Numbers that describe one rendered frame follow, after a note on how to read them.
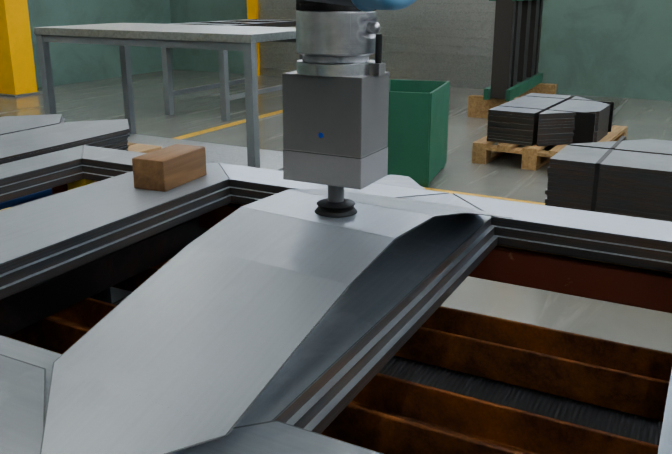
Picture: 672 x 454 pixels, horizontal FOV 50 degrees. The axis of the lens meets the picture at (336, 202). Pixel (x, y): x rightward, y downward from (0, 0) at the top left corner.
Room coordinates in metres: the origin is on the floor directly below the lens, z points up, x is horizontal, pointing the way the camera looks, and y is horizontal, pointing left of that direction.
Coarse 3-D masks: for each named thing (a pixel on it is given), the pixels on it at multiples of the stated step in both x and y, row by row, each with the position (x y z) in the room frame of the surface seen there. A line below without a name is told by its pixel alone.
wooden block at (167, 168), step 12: (180, 144) 1.21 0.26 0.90; (144, 156) 1.11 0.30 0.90; (156, 156) 1.11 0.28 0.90; (168, 156) 1.11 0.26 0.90; (180, 156) 1.13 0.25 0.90; (192, 156) 1.16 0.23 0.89; (204, 156) 1.19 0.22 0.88; (144, 168) 1.10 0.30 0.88; (156, 168) 1.09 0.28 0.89; (168, 168) 1.09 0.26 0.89; (180, 168) 1.12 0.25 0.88; (192, 168) 1.15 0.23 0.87; (204, 168) 1.19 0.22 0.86; (144, 180) 1.10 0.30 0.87; (156, 180) 1.09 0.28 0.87; (168, 180) 1.09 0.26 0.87; (180, 180) 1.12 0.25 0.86; (192, 180) 1.15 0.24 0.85
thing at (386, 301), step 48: (0, 192) 1.16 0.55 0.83; (240, 192) 1.15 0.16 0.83; (96, 240) 0.90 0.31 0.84; (432, 240) 0.86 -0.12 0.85; (480, 240) 0.89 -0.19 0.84; (528, 240) 0.93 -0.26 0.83; (576, 240) 0.90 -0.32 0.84; (624, 240) 0.88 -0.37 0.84; (0, 288) 0.76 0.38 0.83; (384, 288) 0.71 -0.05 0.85; (432, 288) 0.74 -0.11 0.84; (0, 336) 0.60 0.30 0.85; (336, 336) 0.60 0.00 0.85; (384, 336) 0.62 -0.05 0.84; (48, 384) 0.51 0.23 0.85; (288, 384) 0.51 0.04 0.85; (336, 384) 0.54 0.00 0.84
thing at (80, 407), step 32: (64, 384) 0.49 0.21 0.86; (96, 384) 0.48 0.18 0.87; (64, 416) 0.46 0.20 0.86; (96, 416) 0.45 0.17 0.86; (128, 416) 0.45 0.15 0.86; (160, 416) 0.44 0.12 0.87; (64, 448) 0.43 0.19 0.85; (96, 448) 0.42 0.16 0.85; (128, 448) 0.42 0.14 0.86; (160, 448) 0.42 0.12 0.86
